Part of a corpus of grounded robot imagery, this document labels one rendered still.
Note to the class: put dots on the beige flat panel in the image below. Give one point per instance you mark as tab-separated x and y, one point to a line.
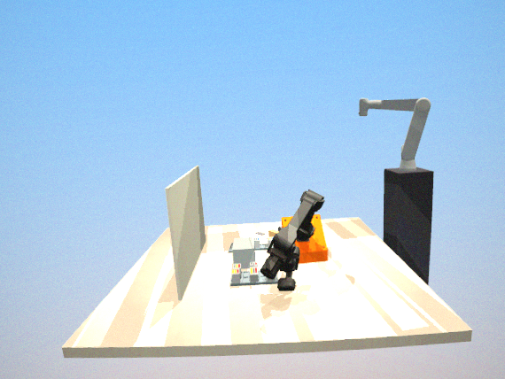
187	227

